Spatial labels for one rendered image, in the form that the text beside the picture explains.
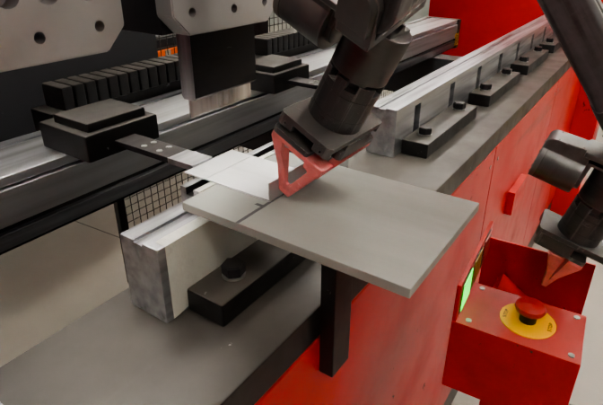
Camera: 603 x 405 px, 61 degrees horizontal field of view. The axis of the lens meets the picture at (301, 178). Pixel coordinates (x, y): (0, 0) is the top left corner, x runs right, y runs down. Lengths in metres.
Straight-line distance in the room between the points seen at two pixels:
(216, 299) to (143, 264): 0.09
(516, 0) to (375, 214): 2.18
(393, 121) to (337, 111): 0.49
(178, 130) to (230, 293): 0.39
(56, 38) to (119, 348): 0.32
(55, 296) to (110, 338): 1.65
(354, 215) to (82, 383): 0.31
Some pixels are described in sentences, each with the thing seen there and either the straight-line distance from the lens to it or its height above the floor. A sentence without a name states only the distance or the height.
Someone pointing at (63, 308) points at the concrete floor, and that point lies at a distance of 2.16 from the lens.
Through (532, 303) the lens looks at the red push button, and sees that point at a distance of 0.77.
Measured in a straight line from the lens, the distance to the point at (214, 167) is 0.63.
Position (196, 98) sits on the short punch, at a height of 1.10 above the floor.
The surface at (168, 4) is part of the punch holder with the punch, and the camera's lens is 0.48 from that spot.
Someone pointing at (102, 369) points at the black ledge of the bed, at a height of 0.88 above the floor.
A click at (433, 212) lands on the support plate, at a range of 0.54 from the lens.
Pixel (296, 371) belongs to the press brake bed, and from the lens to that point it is 0.61.
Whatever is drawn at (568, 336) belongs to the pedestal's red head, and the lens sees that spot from 0.79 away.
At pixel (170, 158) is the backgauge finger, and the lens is 0.66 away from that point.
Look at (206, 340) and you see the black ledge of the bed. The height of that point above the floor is 0.87.
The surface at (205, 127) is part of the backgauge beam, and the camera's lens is 0.93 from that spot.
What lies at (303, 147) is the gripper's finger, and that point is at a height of 1.07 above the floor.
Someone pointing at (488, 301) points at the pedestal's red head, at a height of 0.78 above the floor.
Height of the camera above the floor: 1.25
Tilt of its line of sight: 25 degrees down
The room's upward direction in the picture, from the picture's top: straight up
